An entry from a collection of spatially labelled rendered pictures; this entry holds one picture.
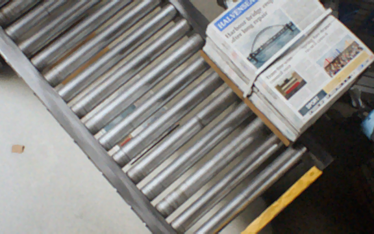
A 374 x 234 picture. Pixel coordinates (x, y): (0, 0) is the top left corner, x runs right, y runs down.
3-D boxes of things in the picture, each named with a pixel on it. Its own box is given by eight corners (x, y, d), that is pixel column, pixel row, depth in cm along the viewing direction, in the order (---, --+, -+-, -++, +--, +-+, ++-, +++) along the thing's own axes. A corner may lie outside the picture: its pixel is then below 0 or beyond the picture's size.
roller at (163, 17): (181, 16, 189) (181, 10, 185) (64, 108, 180) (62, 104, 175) (171, 5, 190) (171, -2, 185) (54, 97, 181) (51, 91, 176)
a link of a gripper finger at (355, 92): (358, 74, 178) (368, 103, 175) (350, 82, 184) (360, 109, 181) (348, 76, 177) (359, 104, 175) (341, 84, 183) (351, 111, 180)
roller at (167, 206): (272, 115, 183) (282, 121, 179) (156, 216, 174) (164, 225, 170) (267, 104, 180) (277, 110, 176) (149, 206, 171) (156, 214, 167)
